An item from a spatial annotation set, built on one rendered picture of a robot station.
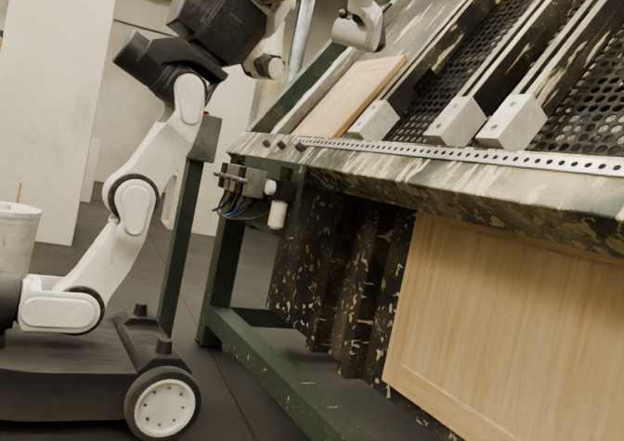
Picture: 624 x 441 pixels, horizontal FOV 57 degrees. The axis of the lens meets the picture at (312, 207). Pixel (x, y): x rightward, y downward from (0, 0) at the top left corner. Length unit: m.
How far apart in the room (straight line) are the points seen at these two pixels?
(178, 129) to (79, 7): 2.55
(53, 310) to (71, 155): 2.48
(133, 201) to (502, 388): 1.06
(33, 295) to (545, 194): 1.29
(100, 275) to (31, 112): 2.49
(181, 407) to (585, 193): 1.16
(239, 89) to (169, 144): 4.08
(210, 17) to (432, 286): 0.96
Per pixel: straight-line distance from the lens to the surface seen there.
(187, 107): 1.69
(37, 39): 4.15
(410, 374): 1.61
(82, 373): 1.64
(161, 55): 1.71
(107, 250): 1.73
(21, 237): 2.85
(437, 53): 1.75
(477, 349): 1.43
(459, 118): 1.34
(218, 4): 1.72
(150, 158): 1.71
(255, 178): 1.82
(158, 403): 1.66
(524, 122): 1.23
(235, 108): 5.74
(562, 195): 1.01
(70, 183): 4.11
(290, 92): 2.44
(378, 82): 1.93
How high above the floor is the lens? 0.78
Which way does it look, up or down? 3 degrees down
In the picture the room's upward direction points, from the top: 11 degrees clockwise
